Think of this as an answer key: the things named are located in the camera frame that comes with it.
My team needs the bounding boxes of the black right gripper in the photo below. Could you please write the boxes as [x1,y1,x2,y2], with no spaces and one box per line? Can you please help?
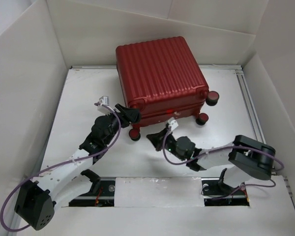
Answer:
[147,127,185,161]

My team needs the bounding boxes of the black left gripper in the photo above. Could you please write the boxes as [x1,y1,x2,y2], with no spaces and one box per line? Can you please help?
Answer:
[103,104,138,145]

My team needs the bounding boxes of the red hard-shell suitcase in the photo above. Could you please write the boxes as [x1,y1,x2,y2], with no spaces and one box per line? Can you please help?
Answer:
[116,36,219,141]

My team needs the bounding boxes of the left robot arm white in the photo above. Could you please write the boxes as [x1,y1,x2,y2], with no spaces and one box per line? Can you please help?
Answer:
[14,103,141,231]

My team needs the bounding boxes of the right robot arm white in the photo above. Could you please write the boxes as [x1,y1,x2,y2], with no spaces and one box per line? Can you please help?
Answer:
[147,128,276,195]

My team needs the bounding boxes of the white foam cover panel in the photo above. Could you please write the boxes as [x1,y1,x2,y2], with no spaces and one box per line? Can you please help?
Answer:
[114,177,205,207]

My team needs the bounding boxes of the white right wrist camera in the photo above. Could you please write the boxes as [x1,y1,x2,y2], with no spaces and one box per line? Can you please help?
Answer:
[166,118,178,132]

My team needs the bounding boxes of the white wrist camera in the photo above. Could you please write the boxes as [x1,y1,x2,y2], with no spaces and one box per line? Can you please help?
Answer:
[166,118,178,132]
[95,96,110,106]

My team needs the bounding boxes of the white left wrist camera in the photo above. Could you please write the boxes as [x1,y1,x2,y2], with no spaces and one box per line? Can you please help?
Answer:
[95,96,110,106]

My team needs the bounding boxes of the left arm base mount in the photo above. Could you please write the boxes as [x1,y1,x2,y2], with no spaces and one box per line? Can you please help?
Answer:
[69,177,116,207]

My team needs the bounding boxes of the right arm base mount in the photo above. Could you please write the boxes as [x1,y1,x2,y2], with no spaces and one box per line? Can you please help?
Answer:
[201,168,250,207]

